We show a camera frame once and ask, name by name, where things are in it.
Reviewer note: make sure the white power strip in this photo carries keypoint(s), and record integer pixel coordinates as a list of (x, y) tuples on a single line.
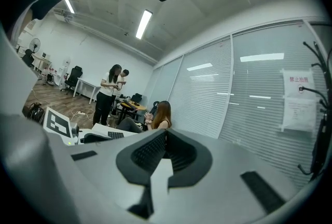
[(81, 112)]

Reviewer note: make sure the long ceiling light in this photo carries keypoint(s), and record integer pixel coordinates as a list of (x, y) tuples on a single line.
[(144, 23), (69, 4)]

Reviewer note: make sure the black coat rack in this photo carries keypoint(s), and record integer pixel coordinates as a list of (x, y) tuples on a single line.
[(320, 127)]

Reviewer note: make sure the standing fan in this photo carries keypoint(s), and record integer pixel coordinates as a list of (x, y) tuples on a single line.
[(35, 45)]

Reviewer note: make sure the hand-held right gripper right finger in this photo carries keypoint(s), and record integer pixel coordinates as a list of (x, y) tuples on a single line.
[(220, 166)]

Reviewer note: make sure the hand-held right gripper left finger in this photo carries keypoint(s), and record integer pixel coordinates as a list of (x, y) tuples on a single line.
[(103, 166)]

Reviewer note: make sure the white desk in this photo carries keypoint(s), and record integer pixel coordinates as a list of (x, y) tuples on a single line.
[(86, 84), (41, 59)]

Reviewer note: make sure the black helmet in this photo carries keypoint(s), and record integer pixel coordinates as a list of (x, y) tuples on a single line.
[(35, 113)]

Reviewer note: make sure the black office chair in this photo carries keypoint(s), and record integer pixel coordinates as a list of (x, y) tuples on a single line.
[(155, 106), (28, 58), (74, 77)]

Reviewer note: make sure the white paper sign red print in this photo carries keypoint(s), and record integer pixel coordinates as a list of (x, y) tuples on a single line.
[(298, 83)]

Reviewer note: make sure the white paper notice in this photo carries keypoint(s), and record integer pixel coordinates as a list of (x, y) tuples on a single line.
[(298, 114)]

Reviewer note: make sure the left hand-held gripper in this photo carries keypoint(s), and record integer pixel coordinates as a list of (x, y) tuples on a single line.
[(58, 124)]

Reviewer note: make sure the white water dispenser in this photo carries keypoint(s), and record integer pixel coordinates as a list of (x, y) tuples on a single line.
[(64, 72)]

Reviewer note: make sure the black keyboard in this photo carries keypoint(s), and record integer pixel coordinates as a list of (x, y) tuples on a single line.
[(116, 135)]

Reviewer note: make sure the orange round table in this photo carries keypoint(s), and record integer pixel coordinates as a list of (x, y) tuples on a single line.
[(136, 106)]

